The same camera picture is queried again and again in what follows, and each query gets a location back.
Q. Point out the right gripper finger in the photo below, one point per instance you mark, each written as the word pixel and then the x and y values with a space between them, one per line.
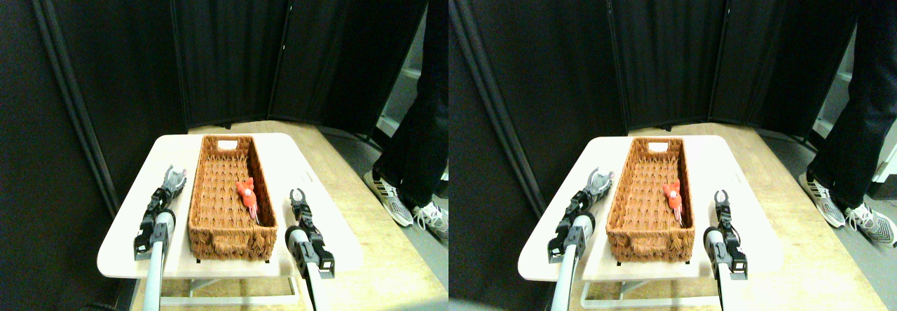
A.
pixel 728 199
pixel 291 199
pixel 304 198
pixel 716 200

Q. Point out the orange plush toy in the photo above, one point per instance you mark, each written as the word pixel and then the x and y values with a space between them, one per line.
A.
pixel 671 193
pixel 245 190

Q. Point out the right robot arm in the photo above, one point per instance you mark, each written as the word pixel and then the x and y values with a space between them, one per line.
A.
pixel 714 241
pixel 296 241

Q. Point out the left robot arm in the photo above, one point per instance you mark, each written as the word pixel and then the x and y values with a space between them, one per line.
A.
pixel 164 225
pixel 583 227

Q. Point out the low white table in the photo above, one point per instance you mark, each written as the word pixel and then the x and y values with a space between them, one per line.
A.
pixel 601 155
pixel 175 153

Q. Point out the brown wicker basket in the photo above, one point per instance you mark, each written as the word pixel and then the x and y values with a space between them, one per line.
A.
pixel 676 248
pixel 259 246

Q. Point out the black curtain stand pole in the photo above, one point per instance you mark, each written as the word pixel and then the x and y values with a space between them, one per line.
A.
pixel 279 59
pixel 71 94
pixel 719 59
pixel 617 59
pixel 499 94
pixel 180 59

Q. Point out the white shelf unit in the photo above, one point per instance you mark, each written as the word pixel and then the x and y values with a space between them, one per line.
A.
pixel 837 94
pixel 403 101

